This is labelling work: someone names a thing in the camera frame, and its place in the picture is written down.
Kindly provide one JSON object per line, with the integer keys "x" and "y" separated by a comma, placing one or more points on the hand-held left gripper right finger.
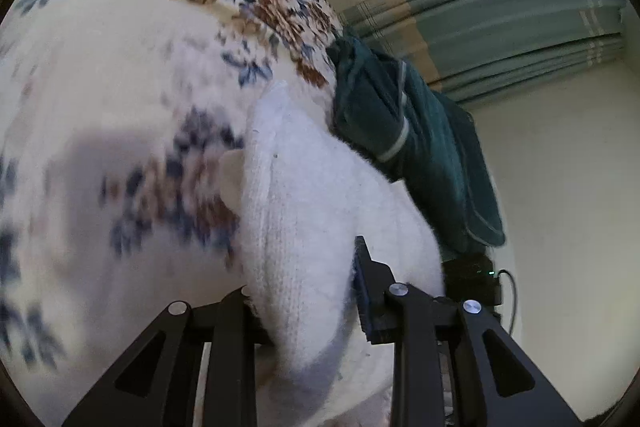
{"x": 361, "y": 294}

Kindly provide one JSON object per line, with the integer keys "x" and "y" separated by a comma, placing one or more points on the green striped curtain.
{"x": 500, "y": 22}

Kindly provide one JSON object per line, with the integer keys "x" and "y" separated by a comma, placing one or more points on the white knit sweater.
{"x": 320, "y": 227}

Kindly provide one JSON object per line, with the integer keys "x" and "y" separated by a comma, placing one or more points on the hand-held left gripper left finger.
{"x": 230, "y": 337}

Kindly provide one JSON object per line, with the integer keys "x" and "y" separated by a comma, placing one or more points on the floral bedsheet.
{"x": 115, "y": 107}

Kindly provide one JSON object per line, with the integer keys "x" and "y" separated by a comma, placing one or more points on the black device with green light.
{"x": 470, "y": 279}

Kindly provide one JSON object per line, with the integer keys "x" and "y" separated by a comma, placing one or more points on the dark teal folded blanket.
{"x": 390, "y": 117}

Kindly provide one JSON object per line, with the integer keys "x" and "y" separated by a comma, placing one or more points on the dark teal pillow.
{"x": 475, "y": 187}

